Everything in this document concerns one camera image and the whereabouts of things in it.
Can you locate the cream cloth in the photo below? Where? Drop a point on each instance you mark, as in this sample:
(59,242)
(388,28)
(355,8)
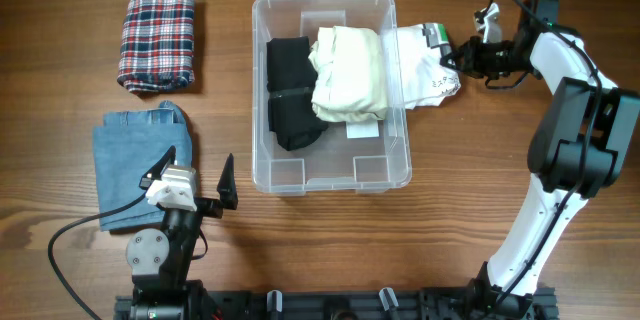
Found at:
(351,76)

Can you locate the folded blue denim jeans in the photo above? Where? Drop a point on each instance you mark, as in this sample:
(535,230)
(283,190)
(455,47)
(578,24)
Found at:
(128,143)

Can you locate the black garment with tape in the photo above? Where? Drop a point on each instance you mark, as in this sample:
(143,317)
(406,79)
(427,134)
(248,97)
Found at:
(290,83)

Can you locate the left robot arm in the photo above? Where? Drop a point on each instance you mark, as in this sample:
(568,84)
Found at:
(160,257)

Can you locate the white label in container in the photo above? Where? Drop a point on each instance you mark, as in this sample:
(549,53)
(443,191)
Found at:
(364,129)

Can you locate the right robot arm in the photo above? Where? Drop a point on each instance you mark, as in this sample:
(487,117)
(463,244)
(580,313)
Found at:
(578,148)

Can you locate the clear plastic storage container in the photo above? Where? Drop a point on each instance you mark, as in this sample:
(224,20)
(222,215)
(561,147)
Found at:
(335,161)

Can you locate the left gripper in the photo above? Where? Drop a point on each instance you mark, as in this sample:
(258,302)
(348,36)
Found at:
(226,189)

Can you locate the red navy plaid folded cloth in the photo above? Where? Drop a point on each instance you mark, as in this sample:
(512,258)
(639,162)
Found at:
(157,46)

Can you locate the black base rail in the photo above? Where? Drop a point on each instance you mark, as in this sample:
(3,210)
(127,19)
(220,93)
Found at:
(425,304)

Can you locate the white printed shirt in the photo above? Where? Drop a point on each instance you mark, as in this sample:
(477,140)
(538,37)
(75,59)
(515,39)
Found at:
(413,74)

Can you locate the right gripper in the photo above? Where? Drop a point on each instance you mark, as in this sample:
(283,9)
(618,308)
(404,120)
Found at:
(471,49)

